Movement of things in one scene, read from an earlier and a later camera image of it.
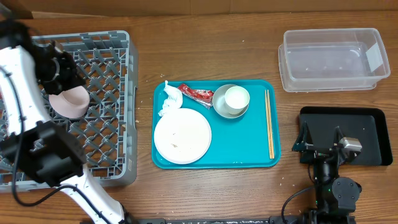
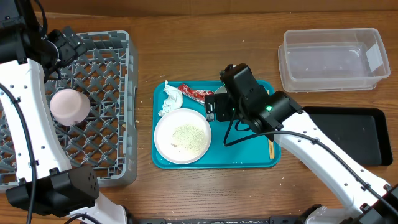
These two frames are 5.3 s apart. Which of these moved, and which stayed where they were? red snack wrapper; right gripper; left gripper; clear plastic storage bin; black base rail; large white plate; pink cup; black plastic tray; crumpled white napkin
Moved: pink cup; left gripper; right gripper
Stayed: red snack wrapper; black plastic tray; large white plate; black base rail; clear plastic storage bin; crumpled white napkin
